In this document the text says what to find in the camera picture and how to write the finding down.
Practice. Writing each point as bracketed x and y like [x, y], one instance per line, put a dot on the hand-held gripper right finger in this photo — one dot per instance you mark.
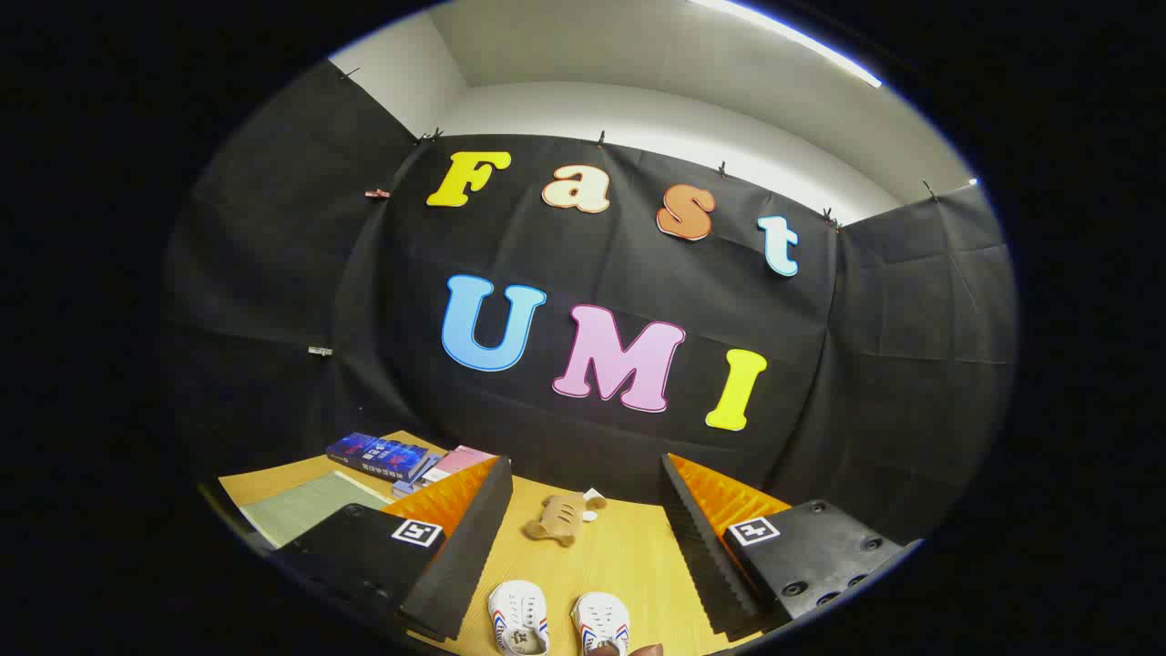
[706, 556]

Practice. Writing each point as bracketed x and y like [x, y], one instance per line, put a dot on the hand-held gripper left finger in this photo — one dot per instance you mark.
[465, 547]

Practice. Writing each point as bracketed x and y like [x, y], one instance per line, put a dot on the white striped canvas shoe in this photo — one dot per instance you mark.
[601, 624]
[519, 620]

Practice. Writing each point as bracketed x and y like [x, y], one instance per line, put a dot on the green fabric storage box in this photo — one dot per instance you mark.
[310, 510]

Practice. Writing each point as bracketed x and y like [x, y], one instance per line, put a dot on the pale blue cover book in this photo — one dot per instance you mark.
[412, 486]

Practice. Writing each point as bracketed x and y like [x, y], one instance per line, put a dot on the pink cover book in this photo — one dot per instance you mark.
[460, 460]

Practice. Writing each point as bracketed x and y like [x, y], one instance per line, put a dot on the brown plush toy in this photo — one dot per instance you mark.
[556, 521]

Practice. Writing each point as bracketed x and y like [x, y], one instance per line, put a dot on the dark blue book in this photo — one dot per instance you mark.
[378, 454]

